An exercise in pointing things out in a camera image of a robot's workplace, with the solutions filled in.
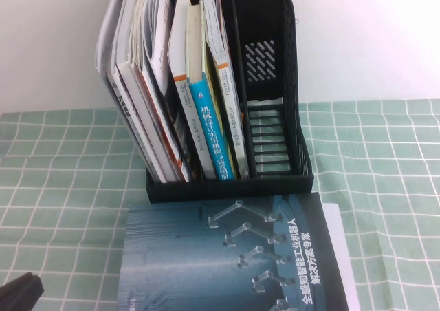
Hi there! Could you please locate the white AgileX robotics brochure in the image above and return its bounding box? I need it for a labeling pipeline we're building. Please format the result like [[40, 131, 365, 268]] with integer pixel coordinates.
[[321, 203, 361, 311]]

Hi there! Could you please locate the white magazines stack left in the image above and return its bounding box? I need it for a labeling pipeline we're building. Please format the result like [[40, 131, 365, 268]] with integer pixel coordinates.
[[96, 0, 162, 183]]

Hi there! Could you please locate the thick white brochure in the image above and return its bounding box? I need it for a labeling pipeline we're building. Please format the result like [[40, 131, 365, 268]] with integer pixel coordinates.
[[113, 0, 171, 184]]

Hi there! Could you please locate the curled white magazine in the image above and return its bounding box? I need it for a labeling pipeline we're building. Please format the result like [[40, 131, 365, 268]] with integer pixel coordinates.
[[129, 0, 175, 95]]

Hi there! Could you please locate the dark photo cover brochure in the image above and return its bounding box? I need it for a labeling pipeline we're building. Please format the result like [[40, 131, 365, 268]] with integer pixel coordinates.
[[164, 80, 195, 180]]

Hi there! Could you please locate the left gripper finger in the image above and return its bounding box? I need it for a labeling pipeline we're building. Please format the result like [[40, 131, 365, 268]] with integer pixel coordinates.
[[0, 272, 40, 302], [0, 278, 45, 311]]

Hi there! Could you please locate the white book orange band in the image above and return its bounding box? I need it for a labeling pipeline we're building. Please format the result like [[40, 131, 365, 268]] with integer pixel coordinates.
[[200, 0, 250, 180], [167, 0, 217, 180]]

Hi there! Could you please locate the white brochure orange edge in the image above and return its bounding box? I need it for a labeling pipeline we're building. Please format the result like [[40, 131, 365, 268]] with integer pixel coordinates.
[[135, 49, 193, 182]]

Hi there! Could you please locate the blue spine mechanical design book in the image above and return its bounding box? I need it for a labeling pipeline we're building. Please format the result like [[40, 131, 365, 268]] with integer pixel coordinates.
[[186, 0, 238, 181]]

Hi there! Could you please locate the green checked tablecloth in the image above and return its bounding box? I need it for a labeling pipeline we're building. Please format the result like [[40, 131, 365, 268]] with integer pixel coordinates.
[[0, 99, 440, 311]]

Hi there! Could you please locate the black plastic book holder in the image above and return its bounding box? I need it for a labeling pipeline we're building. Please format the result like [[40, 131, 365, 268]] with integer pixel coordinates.
[[146, 0, 316, 204]]

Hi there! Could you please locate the blue circuit-pattern brochure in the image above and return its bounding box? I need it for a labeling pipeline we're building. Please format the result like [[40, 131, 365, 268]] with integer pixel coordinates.
[[116, 192, 355, 311]]

